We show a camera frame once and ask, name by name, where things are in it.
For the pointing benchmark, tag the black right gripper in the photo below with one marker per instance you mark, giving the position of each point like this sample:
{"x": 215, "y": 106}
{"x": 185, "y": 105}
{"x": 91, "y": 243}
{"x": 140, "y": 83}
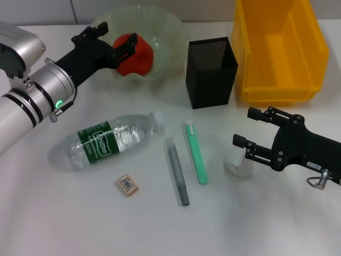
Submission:
{"x": 306, "y": 149}

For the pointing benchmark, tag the clear green-label water bottle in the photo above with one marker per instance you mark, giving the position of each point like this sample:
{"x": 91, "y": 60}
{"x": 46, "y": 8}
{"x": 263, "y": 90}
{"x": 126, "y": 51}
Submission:
{"x": 122, "y": 133}

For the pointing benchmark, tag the black mesh pen holder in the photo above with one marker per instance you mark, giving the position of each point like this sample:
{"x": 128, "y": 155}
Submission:
{"x": 210, "y": 80}

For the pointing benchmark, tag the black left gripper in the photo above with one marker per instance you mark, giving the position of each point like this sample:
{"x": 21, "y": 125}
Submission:
{"x": 85, "y": 58}

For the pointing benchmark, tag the yellow plastic bin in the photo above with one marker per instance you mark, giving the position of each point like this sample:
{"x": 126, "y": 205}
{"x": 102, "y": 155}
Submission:
{"x": 282, "y": 53}

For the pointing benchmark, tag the white paper ball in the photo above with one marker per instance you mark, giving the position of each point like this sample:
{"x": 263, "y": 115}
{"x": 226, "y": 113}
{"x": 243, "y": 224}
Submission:
{"x": 238, "y": 168}

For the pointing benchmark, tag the green pen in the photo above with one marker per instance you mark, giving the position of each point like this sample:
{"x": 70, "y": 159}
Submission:
{"x": 197, "y": 157}

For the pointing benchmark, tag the pale green glass fruit bowl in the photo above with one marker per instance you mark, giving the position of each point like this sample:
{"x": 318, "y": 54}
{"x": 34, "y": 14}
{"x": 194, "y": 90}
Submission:
{"x": 165, "y": 34}

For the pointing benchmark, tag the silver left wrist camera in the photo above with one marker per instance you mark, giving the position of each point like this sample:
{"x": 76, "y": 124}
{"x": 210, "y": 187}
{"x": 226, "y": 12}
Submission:
{"x": 18, "y": 45}

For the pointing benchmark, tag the grey pen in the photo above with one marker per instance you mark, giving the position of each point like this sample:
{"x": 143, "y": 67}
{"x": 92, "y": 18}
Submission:
{"x": 177, "y": 170}

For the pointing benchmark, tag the beige eraser with barcode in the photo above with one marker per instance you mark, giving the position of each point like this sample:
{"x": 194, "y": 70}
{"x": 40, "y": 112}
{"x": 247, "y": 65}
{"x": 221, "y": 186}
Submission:
{"x": 128, "y": 185}

